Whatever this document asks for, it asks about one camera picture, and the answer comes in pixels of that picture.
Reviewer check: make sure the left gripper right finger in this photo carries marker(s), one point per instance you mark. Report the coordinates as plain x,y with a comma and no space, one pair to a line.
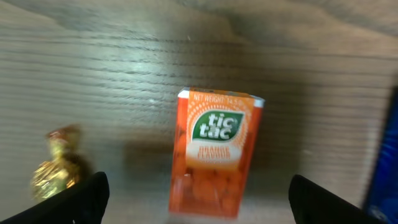
317,208

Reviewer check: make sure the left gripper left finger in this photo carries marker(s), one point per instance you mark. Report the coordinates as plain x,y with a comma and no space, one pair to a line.
71,205

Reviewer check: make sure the gold candy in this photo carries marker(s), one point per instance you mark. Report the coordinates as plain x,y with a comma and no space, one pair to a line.
56,174

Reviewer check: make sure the blue candy pack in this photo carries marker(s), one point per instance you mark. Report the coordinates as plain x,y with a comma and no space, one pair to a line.
387,174

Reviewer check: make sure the orange candy box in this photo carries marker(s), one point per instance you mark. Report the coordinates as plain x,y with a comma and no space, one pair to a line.
214,155

